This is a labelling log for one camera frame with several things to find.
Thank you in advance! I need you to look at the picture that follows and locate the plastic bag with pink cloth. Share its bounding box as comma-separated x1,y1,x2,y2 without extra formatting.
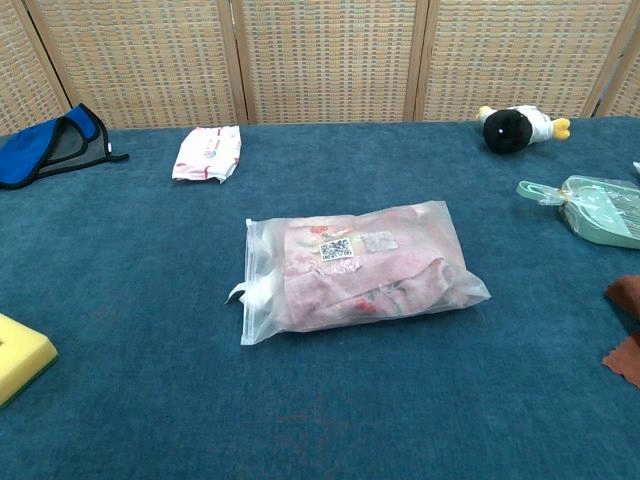
223,199,493,347

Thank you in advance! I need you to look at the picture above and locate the blue and grey pouch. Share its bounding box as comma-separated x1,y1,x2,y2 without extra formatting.
0,102,130,190

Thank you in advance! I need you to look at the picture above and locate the pink white wet wipes pack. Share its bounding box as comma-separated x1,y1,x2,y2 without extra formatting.
171,125,243,184

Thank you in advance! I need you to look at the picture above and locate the blue carpet table cover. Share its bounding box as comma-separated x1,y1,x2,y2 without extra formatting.
0,115,640,480

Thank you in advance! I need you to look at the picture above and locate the woven wooden folding screen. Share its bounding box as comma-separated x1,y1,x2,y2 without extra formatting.
0,0,640,137

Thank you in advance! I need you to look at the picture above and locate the black and white plush toy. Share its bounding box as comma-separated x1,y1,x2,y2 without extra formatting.
475,103,572,155

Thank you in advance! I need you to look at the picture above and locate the green dustpan set in wrap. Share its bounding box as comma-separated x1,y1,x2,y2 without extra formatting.
516,174,640,250

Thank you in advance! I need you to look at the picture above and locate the brown cloth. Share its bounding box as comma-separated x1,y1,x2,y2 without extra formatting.
601,274,640,389

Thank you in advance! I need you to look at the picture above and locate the yellow sponge block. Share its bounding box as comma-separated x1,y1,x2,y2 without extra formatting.
0,313,60,409

